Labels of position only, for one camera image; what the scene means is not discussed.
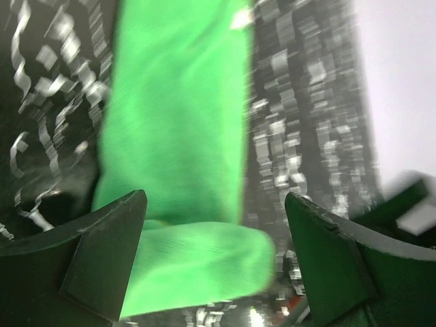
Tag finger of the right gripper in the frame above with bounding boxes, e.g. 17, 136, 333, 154
354, 173, 435, 249

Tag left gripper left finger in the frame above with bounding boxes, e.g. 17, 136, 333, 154
1, 190, 147, 327

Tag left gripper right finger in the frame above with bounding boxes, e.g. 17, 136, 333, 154
285, 193, 435, 326

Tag green towel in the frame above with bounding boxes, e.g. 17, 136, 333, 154
93, 1, 275, 317

